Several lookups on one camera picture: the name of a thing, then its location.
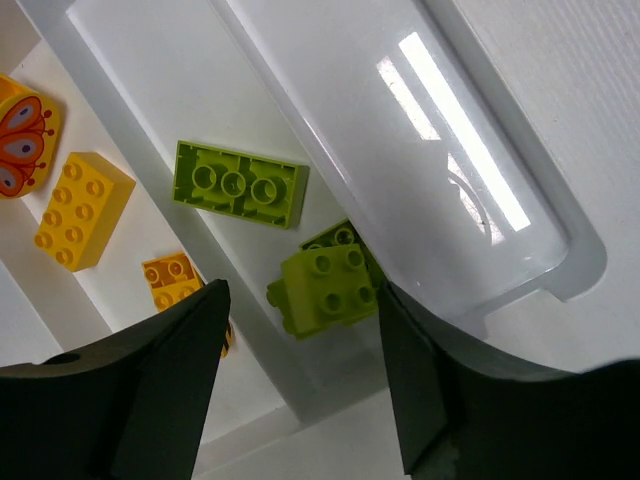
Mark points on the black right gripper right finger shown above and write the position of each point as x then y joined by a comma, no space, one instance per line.
464,409

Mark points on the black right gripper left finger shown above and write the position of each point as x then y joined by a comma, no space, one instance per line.
129,406

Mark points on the orange lego brick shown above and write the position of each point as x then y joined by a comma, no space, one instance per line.
171,279

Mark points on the lime square lego brick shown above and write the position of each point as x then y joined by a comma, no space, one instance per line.
323,287

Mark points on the dark green lego brick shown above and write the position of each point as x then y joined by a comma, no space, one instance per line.
344,233

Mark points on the yellow lego brick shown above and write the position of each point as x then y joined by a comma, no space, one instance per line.
84,209

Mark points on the lime long lego brick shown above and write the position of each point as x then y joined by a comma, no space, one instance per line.
240,185

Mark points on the orange rounded lego piece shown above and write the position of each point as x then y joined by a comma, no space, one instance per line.
30,126

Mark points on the white three-compartment tray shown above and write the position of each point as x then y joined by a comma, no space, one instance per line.
462,206

